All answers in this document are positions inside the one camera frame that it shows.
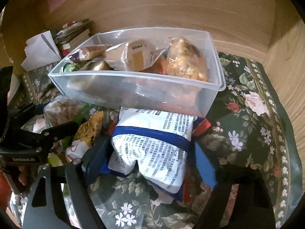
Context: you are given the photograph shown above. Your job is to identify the orange rice cracker pack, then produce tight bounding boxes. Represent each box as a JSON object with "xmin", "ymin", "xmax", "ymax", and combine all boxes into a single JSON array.
[{"xmin": 65, "ymin": 140, "xmax": 89, "ymax": 162}]

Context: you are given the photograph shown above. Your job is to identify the blue white chip bag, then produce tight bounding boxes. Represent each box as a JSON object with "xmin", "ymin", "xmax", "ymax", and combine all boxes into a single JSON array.
[{"xmin": 100, "ymin": 106, "xmax": 210, "ymax": 202}]

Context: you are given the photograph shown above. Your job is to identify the orange bun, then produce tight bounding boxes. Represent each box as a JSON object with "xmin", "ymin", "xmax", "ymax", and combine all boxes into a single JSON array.
[{"xmin": 161, "ymin": 37, "xmax": 209, "ymax": 82}]

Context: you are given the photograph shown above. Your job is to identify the stack of books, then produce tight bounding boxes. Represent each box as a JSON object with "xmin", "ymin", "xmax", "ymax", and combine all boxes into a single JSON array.
[{"xmin": 53, "ymin": 19, "xmax": 91, "ymax": 57}]

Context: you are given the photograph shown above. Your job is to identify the white folded papers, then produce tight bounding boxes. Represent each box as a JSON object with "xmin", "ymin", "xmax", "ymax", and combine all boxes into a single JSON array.
[{"xmin": 21, "ymin": 31, "xmax": 62, "ymax": 71}]

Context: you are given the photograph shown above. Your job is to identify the floral dark green tablecloth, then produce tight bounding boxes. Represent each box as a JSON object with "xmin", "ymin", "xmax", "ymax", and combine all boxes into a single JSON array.
[{"xmin": 22, "ymin": 52, "xmax": 301, "ymax": 228}]

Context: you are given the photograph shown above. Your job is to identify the beige wafer block pack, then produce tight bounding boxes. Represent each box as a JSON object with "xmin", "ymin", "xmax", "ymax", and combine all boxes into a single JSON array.
[{"xmin": 88, "ymin": 60, "xmax": 112, "ymax": 71}]

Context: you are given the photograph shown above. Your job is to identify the clear bag brown cookies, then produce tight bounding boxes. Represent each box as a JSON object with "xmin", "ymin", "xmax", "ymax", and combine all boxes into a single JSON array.
[{"xmin": 44, "ymin": 96, "xmax": 85, "ymax": 127}]

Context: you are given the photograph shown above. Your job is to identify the green seaweed snack packet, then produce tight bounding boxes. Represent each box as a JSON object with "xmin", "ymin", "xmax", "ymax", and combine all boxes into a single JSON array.
[{"xmin": 62, "ymin": 61, "xmax": 86, "ymax": 73}]

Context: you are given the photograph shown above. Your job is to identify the brown bread bar pack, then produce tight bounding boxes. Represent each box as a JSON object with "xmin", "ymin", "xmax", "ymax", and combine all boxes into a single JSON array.
[{"xmin": 102, "ymin": 39, "xmax": 164, "ymax": 72}]

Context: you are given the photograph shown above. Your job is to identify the person left hand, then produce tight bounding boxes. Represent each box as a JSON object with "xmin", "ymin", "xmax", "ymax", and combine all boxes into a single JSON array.
[{"xmin": 0, "ymin": 164, "xmax": 31, "ymax": 196}]

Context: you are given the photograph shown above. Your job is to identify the clear plastic storage bin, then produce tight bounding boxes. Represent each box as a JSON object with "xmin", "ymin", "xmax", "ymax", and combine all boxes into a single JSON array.
[{"xmin": 48, "ymin": 27, "xmax": 226, "ymax": 117}]

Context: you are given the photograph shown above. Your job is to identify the yellow nut snack bag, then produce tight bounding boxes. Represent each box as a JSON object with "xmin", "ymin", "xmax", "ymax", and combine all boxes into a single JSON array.
[{"xmin": 73, "ymin": 111, "xmax": 104, "ymax": 148}]

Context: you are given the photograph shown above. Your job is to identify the purple snack bar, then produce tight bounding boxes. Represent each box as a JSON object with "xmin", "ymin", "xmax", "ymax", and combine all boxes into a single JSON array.
[{"xmin": 68, "ymin": 44, "xmax": 111, "ymax": 63}]

